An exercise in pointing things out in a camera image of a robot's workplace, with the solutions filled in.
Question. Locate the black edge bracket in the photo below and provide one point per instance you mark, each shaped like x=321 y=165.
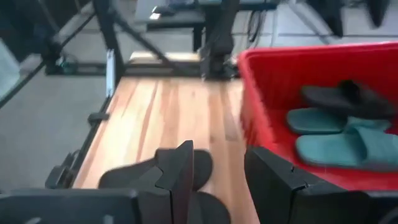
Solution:
x=98 y=118
x=60 y=174

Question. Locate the dark background desk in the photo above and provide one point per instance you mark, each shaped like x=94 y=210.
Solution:
x=174 y=18

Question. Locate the black table edge rail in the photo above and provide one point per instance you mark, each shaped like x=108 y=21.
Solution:
x=89 y=141

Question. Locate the black metal frame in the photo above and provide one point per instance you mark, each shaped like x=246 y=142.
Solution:
x=107 y=31

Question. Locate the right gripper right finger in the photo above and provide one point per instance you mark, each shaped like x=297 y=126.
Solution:
x=273 y=193

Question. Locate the green rubber slide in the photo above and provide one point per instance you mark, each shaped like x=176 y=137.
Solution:
x=342 y=149
x=314 y=121

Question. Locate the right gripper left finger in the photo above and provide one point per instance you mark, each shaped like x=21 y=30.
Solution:
x=177 y=174

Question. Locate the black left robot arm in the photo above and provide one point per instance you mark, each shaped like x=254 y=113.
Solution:
x=219 y=46

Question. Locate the red plastic bin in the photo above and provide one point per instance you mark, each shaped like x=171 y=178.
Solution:
x=280 y=77

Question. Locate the black rubber slide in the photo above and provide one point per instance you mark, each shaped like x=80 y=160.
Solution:
x=203 y=168
x=211 y=211
x=342 y=102

